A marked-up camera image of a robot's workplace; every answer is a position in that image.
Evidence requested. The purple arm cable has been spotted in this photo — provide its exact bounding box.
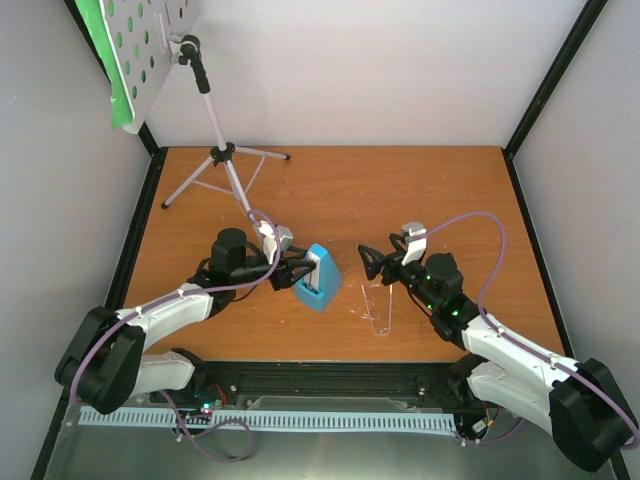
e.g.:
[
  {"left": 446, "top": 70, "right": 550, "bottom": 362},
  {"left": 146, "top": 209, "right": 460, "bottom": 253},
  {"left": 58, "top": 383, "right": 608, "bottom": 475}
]
[
  {"left": 424, "top": 211, "right": 640, "bottom": 447},
  {"left": 69, "top": 209, "right": 282, "bottom": 462}
]

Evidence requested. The clear plastic metronome cover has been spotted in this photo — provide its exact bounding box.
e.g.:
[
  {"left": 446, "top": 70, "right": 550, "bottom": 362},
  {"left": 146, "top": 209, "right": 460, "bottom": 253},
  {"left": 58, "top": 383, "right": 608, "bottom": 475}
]
[{"left": 361, "top": 282, "right": 393, "bottom": 336}]

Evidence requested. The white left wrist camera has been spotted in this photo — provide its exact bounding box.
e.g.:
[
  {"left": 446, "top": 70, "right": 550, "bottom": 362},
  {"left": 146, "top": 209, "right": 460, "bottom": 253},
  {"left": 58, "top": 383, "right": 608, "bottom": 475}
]
[{"left": 258, "top": 220, "right": 294, "bottom": 264}]

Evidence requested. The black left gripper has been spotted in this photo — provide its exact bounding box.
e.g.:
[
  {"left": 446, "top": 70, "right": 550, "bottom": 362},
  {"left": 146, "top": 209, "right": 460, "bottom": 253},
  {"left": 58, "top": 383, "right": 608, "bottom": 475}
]
[{"left": 232, "top": 246, "right": 317, "bottom": 291}]

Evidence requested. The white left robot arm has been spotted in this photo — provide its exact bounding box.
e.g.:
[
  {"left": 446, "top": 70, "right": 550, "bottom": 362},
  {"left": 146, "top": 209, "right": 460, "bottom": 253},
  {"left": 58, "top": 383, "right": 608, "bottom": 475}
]
[{"left": 54, "top": 222, "right": 320, "bottom": 414}]

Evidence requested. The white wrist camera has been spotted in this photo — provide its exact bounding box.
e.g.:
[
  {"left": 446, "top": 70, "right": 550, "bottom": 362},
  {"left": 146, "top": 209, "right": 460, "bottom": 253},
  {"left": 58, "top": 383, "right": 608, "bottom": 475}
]
[
  {"left": 258, "top": 220, "right": 294, "bottom": 264},
  {"left": 401, "top": 222, "right": 428, "bottom": 266}
]

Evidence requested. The light blue slotted cable duct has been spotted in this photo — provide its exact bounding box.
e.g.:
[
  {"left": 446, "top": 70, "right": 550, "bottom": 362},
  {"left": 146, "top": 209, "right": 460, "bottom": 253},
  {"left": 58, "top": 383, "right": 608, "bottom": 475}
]
[{"left": 77, "top": 407, "right": 456, "bottom": 436}]

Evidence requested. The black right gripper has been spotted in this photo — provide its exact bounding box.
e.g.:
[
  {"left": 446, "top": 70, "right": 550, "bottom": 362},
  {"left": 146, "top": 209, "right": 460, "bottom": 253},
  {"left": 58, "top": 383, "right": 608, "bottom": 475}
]
[{"left": 359, "top": 233, "right": 439, "bottom": 312}]

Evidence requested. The black aluminium front rail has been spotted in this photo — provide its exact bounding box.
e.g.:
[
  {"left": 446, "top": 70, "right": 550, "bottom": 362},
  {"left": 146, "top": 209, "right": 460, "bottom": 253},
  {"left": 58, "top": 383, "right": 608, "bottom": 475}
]
[{"left": 167, "top": 355, "right": 487, "bottom": 416}]

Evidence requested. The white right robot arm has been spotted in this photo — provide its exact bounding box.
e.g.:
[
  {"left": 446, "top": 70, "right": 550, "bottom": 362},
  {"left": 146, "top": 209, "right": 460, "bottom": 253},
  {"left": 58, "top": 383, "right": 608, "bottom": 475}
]
[{"left": 358, "top": 245, "right": 639, "bottom": 472}]

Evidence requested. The small green led circuit board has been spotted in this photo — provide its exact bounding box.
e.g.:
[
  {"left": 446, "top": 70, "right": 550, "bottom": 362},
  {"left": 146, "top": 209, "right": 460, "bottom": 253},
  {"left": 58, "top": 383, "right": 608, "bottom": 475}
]
[{"left": 198, "top": 398, "right": 226, "bottom": 416}]

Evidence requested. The black right frame post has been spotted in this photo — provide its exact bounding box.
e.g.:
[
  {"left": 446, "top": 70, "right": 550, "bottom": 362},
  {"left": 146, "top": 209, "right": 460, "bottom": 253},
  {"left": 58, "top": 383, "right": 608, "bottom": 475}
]
[{"left": 503, "top": 0, "right": 610, "bottom": 156}]

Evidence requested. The green sheet on stand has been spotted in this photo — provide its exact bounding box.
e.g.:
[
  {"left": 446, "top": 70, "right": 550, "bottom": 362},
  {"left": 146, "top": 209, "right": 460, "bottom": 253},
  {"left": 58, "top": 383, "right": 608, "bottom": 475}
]
[{"left": 75, "top": 0, "right": 133, "bottom": 129}]

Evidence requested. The white music stand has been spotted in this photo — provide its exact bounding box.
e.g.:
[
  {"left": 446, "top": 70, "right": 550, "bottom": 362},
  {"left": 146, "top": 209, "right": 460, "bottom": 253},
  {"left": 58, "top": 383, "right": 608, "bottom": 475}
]
[{"left": 98, "top": 1, "right": 290, "bottom": 235}]

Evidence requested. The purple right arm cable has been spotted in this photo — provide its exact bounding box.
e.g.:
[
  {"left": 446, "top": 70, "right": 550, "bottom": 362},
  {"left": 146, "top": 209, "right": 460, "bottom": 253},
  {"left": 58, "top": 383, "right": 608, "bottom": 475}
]
[{"left": 424, "top": 211, "right": 640, "bottom": 447}]

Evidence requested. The blue metronome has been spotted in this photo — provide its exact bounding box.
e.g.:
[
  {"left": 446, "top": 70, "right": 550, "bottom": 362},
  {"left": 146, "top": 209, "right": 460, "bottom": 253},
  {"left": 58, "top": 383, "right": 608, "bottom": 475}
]
[{"left": 294, "top": 243, "right": 342, "bottom": 312}]

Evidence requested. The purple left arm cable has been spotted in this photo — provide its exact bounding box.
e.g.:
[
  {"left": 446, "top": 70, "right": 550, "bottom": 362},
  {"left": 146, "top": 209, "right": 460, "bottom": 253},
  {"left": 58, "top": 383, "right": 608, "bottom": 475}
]
[{"left": 69, "top": 209, "right": 282, "bottom": 462}]

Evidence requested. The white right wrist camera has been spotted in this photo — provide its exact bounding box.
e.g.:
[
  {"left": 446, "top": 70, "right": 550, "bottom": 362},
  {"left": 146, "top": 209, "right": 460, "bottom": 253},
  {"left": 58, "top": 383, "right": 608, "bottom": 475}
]
[{"left": 401, "top": 222, "right": 428, "bottom": 266}]

